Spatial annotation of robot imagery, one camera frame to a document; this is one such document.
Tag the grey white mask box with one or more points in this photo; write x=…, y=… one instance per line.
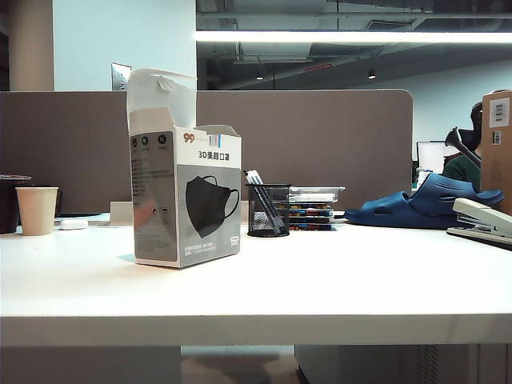
x=156, y=208

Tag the clear plastic marker box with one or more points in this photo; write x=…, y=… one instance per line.
x=316, y=196

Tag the brown cardboard box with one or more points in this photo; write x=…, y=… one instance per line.
x=500, y=168

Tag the colourful clear flat case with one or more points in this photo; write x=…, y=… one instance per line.
x=312, y=213
x=312, y=226
x=312, y=205
x=312, y=219

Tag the brown fabric desk partition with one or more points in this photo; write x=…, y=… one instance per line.
x=320, y=152

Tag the navy blue rubber slipper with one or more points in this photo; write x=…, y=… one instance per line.
x=400, y=212

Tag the ceiling light strip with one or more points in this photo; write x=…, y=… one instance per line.
x=260, y=36

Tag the computer monitor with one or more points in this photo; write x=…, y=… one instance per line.
x=430, y=154

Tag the white earbuds case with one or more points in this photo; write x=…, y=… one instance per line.
x=74, y=224

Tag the seated person in green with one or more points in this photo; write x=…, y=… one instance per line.
x=460, y=170

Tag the grey black chair part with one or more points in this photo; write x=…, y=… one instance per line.
x=456, y=139

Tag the beige paper cup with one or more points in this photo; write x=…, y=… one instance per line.
x=37, y=212

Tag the beige metal stapler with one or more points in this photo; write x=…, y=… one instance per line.
x=480, y=210

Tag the black round container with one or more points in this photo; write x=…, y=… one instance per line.
x=8, y=208

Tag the white wall plate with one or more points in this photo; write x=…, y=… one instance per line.
x=118, y=76

